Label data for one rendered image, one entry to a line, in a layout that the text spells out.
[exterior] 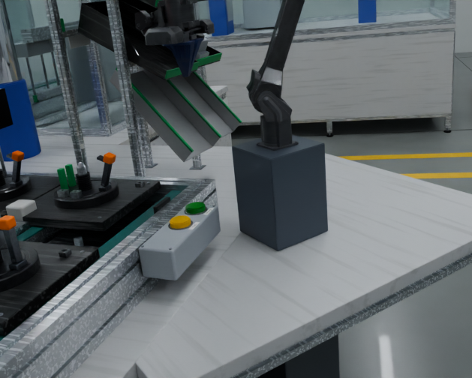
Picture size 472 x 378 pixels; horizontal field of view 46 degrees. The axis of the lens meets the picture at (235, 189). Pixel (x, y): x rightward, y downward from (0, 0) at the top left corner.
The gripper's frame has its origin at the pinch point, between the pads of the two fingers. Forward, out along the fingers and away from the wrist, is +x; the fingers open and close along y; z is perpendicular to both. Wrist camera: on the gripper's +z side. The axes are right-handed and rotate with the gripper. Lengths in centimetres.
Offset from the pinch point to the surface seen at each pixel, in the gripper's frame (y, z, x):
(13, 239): 39.1, 13.8, 21.9
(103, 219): 15.4, 13.8, 28.7
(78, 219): 16.2, 19.3, 28.8
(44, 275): 37.5, 10.6, 28.8
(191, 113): -28.5, 13.9, 17.8
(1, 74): -50, 95, 10
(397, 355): -84, -34, 124
